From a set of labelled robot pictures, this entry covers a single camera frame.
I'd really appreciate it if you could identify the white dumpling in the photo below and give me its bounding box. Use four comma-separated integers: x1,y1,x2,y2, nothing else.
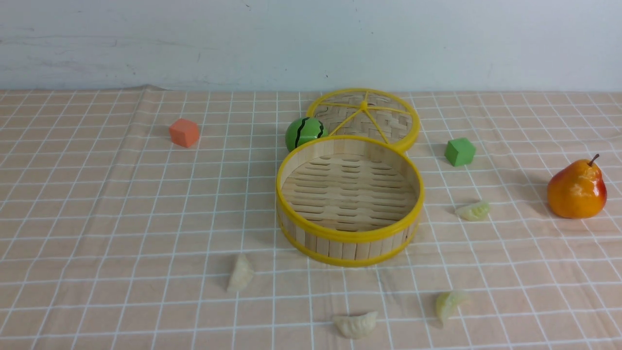
332,312,378,339
226,253,255,293

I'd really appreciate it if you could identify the pale green dumpling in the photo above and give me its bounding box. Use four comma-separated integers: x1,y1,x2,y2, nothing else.
435,290,469,327
455,201,490,222

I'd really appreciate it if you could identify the bamboo steamer tray yellow rim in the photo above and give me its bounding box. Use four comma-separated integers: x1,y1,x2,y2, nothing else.
276,136,425,267

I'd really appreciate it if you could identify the bamboo steamer lid yellow rim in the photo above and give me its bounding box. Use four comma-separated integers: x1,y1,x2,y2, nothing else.
305,88,421,153

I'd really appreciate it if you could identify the green toy watermelon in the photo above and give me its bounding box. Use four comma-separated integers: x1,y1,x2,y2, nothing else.
286,117,328,152

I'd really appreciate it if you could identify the orange foam cube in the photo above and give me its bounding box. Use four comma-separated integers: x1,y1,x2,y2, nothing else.
169,118,200,148

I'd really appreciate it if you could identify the green foam cube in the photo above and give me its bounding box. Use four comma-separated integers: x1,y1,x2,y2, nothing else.
444,138,476,168

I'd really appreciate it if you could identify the checkered beige tablecloth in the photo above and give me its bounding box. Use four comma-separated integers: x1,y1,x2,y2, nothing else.
0,87,622,350

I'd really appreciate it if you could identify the orange yellow toy pear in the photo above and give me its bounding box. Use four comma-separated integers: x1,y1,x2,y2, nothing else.
547,154,608,219

